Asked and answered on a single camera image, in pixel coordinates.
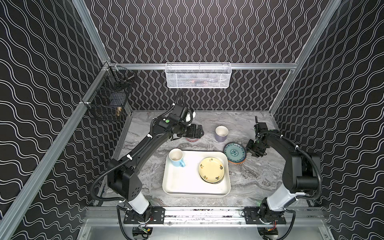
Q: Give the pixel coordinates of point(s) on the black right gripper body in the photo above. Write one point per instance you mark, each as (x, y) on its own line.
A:
(258, 147)

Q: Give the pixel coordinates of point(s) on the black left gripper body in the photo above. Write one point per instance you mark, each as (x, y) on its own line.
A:
(194, 131)

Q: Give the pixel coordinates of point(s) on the light blue ceramic mug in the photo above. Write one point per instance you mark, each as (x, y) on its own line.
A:
(176, 156)

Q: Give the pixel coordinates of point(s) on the cream floral plate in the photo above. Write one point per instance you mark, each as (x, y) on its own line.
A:
(210, 166)

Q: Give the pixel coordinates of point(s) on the black round plate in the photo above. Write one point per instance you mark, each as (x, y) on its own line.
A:
(215, 179)

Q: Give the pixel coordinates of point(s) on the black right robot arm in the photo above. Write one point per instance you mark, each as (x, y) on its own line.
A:
(301, 175)

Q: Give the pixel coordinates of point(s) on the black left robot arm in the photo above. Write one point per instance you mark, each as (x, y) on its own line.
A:
(123, 174)

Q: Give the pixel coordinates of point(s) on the cream plastic bin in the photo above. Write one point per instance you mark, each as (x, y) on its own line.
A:
(186, 181)

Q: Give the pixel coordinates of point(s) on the red rimmed bowl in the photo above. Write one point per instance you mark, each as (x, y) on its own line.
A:
(192, 140)

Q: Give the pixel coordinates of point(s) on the teal patterned plate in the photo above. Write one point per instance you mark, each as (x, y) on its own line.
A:
(235, 151)

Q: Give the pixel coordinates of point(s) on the purple ceramic mug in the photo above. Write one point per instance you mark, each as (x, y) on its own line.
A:
(221, 133)

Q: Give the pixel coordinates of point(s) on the white wire mesh basket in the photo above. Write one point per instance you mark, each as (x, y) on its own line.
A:
(198, 75)

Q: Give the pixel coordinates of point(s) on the black wire basket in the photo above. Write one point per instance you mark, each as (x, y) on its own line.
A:
(109, 101)

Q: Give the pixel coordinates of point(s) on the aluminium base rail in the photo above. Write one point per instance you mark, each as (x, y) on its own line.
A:
(189, 217)

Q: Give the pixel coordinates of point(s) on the aluminium frame corner post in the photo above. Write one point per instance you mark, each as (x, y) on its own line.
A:
(91, 29)

